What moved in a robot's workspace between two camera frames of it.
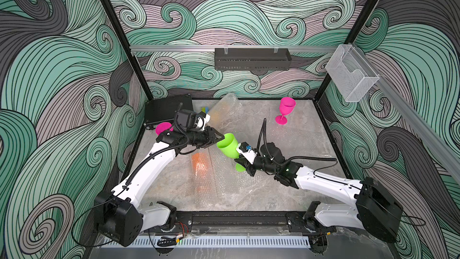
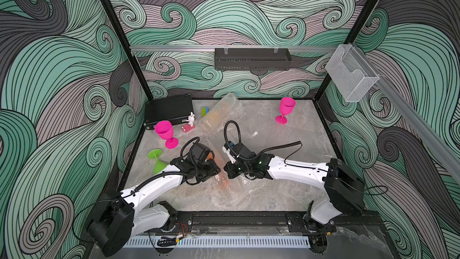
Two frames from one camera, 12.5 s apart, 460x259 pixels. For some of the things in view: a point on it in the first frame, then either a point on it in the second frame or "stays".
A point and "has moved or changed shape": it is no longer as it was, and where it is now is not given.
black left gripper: x=208 y=137 → x=212 y=170
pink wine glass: x=162 y=126 stays
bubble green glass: x=228 y=145 has moved or changed shape
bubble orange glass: x=203 y=180 → x=227 y=190
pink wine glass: x=286 y=107 stays
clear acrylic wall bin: x=351 y=73 stays
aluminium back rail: x=204 y=48 stays
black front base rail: x=242 y=222 stays
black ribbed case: x=163 y=108 stays
